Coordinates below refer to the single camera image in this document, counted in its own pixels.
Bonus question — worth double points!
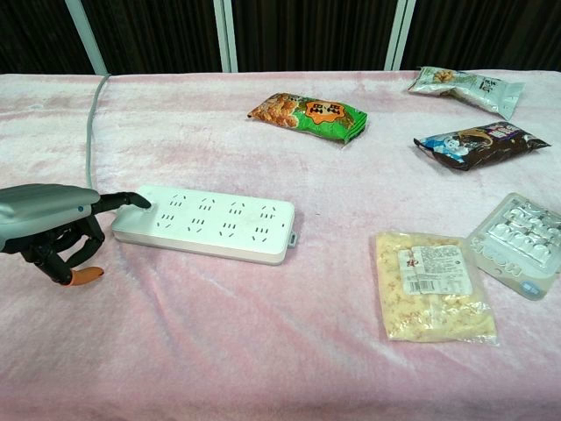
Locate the white silver snack bag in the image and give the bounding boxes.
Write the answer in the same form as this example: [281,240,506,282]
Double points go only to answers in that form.
[407,66,526,121]

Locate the green orange snack bag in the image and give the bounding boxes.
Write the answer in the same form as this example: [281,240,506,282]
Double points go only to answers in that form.
[246,91,368,148]

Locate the white frame post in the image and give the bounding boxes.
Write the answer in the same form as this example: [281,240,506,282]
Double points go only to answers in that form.
[64,0,110,75]
[382,0,416,72]
[212,0,239,74]

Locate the pink plush table cloth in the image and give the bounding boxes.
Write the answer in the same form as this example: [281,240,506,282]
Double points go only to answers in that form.
[0,68,561,421]

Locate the clear bag yellow snacks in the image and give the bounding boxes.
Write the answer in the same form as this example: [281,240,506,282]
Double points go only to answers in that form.
[374,231,500,346]

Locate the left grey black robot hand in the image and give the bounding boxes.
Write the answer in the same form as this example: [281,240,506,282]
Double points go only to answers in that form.
[0,183,153,289]

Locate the grey power cable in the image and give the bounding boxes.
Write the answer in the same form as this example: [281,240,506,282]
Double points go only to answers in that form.
[85,73,112,189]

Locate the clear plastic blister pack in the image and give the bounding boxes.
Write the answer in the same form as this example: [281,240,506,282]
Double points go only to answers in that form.
[465,192,561,302]

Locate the brown blue snack bag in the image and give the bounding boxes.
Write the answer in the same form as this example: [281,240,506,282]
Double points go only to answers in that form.
[413,121,552,172]

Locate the white power strip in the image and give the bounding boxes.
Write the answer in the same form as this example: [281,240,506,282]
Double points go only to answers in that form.
[110,184,300,267]

